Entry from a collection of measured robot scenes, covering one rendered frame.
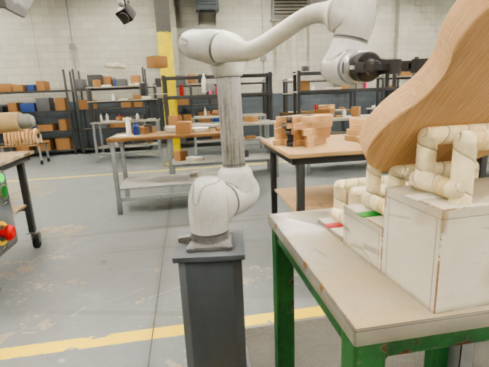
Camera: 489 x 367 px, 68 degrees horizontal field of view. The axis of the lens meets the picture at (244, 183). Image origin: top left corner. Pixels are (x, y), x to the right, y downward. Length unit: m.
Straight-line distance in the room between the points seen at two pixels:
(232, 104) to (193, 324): 0.90
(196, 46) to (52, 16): 11.10
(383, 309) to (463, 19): 0.43
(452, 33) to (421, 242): 0.31
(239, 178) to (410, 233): 0.96
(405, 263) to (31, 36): 12.19
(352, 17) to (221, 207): 0.78
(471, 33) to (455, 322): 0.42
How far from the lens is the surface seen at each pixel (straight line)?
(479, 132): 0.63
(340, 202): 0.99
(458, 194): 0.63
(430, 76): 0.62
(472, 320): 0.70
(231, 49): 1.32
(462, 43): 0.56
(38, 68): 12.39
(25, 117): 0.69
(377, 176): 0.83
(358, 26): 1.13
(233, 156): 1.53
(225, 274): 1.43
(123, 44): 11.89
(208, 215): 1.39
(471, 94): 0.67
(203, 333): 1.57
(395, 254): 0.72
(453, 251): 0.64
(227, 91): 1.51
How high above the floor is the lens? 1.27
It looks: 13 degrees down
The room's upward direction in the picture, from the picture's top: 2 degrees counter-clockwise
